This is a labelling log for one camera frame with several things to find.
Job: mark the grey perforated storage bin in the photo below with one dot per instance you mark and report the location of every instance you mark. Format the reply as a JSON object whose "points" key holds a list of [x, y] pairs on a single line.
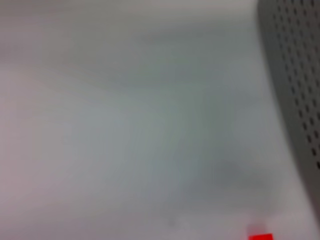
{"points": [[295, 75]]}

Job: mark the small red toy brick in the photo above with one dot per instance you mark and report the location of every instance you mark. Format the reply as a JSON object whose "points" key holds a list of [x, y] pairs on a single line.
{"points": [[261, 237]]}

